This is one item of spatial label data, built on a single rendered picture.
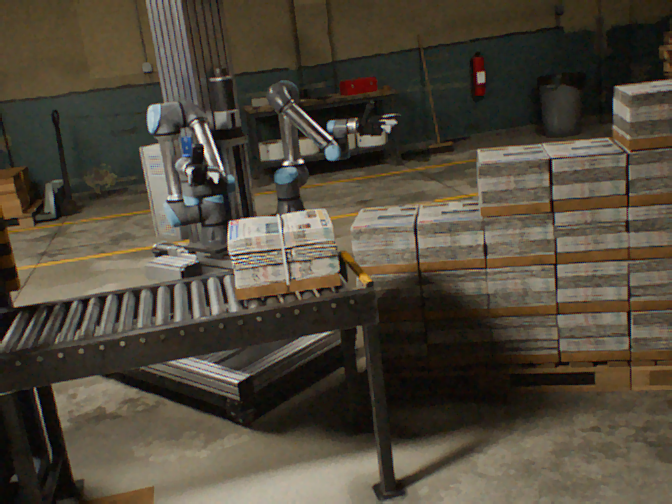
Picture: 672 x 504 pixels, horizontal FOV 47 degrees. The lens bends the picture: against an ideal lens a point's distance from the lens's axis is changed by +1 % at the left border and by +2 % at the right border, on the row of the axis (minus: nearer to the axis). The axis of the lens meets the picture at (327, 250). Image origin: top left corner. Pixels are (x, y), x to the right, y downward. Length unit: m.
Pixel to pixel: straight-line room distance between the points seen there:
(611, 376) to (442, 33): 7.30
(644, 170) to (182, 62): 2.04
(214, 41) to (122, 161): 6.29
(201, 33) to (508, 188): 1.54
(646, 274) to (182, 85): 2.20
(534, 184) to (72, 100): 7.32
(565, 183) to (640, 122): 0.36
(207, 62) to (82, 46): 6.23
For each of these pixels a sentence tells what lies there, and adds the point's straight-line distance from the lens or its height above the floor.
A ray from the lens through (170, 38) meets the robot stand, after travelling 3.73.
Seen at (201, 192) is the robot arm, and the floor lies 1.11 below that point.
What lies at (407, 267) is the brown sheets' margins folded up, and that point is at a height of 0.63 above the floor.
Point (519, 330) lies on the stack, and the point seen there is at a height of 0.30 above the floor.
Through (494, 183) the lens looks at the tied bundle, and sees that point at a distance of 3.36.
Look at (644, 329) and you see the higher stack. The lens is 3.63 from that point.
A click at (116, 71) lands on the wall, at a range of 9.85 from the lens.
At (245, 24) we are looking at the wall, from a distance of 9.87.
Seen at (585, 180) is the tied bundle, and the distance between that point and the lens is 3.39.
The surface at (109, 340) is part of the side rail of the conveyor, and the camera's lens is 2.65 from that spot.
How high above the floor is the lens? 1.68
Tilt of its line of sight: 16 degrees down
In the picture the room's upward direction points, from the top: 7 degrees counter-clockwise
